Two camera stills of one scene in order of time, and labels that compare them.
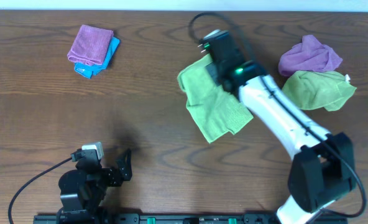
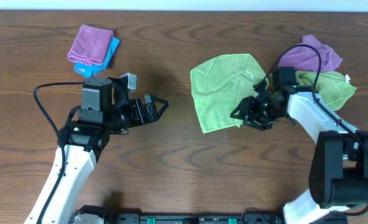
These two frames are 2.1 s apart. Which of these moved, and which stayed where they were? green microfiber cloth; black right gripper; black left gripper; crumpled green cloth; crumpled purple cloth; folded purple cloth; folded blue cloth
Moved: black right gripper; green microfiber cloth; black left gripper
Stayed: crumpled purple cloth; crumpled green cloth; folded purple cloth; folded blue cloth
